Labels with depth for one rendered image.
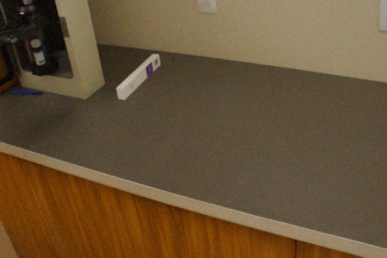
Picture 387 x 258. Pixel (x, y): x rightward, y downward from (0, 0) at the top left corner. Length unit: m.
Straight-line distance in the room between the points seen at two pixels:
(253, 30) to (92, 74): 0.57
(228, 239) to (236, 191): 0.14
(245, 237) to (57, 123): 0.70
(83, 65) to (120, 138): 0.33
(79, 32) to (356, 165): 0.93
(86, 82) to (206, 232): 0.67
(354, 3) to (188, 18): 0.61
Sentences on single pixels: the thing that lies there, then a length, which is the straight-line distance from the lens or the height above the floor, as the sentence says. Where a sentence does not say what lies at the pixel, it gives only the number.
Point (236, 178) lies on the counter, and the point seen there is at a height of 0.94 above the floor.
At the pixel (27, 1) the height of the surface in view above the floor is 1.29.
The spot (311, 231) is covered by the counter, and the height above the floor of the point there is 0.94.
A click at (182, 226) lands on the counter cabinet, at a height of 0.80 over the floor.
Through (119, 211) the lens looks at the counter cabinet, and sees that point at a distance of 1.39.
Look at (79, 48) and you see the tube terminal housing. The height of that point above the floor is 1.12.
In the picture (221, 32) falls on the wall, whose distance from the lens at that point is 1.74.
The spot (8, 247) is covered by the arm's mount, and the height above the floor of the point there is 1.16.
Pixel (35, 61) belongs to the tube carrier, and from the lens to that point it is 1.63.
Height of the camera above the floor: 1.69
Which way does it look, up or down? 32 degrees down
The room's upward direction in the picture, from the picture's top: 7 degrees counter-clockwise
